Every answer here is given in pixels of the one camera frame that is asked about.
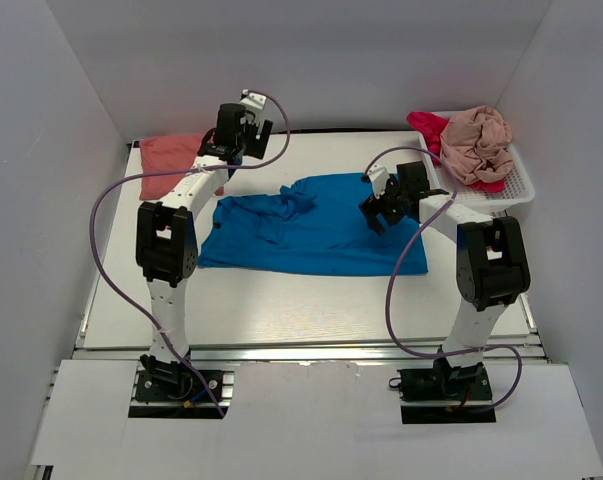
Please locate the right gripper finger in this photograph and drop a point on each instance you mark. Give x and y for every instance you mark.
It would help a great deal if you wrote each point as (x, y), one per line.
(372, 208)
(392, 211)

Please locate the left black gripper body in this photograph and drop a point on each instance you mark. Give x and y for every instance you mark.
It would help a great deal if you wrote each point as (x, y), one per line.
(259, 135)

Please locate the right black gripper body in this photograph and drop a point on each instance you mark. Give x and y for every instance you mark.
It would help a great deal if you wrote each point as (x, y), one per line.
(386, 206)

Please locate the blue t-shirt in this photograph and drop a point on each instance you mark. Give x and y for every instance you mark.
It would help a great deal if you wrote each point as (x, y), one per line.
(312, 227)

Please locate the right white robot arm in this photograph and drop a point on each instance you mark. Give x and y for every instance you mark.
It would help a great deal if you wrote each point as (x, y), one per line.
(491, 263)

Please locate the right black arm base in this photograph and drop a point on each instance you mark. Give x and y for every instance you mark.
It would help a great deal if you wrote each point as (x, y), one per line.
(426, 400)

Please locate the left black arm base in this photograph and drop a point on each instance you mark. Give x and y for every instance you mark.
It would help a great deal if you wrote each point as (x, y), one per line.
(154, 399)

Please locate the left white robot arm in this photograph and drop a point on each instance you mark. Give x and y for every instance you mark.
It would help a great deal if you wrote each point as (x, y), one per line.
(166, 244)

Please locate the folded salmon pink t-shirt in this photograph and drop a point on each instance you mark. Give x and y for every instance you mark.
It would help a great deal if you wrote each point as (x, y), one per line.
(160, 154)

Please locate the magenta red t-shirt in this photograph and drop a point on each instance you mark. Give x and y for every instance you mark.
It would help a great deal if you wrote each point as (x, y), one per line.
(431, 126)

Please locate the beige crumpled t-shirt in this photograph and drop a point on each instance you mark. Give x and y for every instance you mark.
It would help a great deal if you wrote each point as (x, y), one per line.
(474, 145)

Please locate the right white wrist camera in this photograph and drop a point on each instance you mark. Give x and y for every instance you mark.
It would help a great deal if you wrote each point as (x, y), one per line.
(378, 177)

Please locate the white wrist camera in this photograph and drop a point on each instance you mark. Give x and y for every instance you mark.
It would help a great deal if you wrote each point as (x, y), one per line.
(253, 101)
(378, 177)

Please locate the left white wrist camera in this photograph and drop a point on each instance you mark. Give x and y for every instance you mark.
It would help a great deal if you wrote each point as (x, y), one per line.
(253, 101)

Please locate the aluminium table frame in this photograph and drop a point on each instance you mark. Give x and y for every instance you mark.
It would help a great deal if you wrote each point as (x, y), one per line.
(298, 412)

